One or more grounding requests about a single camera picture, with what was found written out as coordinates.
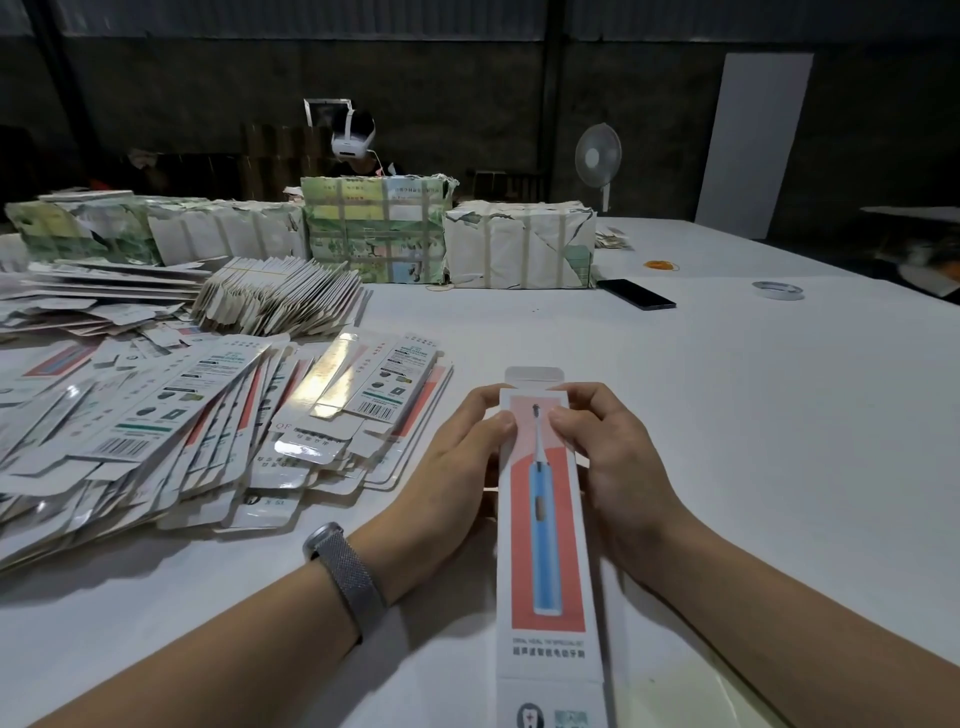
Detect person's left hand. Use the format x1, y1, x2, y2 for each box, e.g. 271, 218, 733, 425
352, 384, 519, 602

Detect person's right hand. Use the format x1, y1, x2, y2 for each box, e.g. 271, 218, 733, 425
547, 381, 707, 587

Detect toothbrush carton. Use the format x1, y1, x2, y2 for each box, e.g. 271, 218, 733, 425
493, 364, 617, 728

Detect fanned stack of white cartons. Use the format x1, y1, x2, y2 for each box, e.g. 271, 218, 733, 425
192, 256, 371, 338

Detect pile of cartons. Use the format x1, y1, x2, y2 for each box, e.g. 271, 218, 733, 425
0, 262, 455, 572

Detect person's left forearm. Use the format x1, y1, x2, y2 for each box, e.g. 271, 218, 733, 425
33, 562, 362, 728

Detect person's right forearm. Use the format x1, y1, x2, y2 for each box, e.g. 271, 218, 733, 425
645, 517, 960, 728

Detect grey band wristwatch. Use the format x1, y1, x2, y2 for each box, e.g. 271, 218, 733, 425
301, 520, 390, 647

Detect black smartphone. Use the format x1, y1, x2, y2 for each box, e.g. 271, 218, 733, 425
595, 277, 678, 312

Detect green printed wrapped bundle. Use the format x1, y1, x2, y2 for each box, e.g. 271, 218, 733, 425
298, 172, 461, 287

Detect dark wooden chair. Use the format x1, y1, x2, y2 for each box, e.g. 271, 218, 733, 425
468, 168, 549, 204

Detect white standing fan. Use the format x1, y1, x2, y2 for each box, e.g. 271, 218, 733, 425
574, 121, 624, 215

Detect white board panel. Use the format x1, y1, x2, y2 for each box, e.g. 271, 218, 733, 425
693, 52, 815, 242

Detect cluttered side table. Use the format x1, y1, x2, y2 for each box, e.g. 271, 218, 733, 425
862, 204, 960, 299

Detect row of white wrapped bundles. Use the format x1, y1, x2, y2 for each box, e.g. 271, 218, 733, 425
4, 189, 309, 269

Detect white strapped wrapped bundle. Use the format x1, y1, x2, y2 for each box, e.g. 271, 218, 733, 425
444, 199, 600, 291

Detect white head-mounted camera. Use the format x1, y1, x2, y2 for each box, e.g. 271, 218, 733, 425
303, 97, 377, 161

